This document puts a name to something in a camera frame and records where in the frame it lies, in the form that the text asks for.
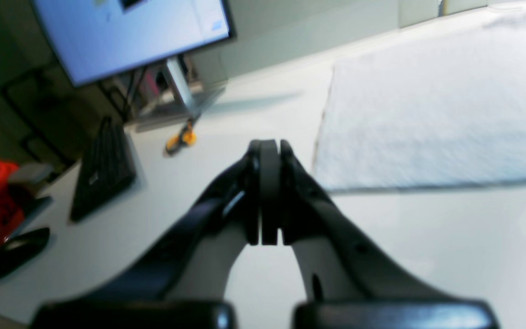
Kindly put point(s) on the grey T-shirt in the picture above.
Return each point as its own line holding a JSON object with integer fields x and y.
{"x": 429, "y": 114}

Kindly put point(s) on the black keyboard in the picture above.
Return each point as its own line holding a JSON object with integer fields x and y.
{"x": 106, "y": 170}

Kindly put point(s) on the orange yellow tool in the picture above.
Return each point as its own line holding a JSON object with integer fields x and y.
{"x": 186, "y": 137}

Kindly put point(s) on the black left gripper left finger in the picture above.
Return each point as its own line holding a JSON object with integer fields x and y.
{"x": 179, "y": 283}

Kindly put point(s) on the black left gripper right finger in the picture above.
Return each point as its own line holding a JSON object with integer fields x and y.
{"x": 350, "y": 282}

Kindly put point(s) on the black computer mouse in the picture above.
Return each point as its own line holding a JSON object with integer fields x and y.
{"x": 18, "y": 250}

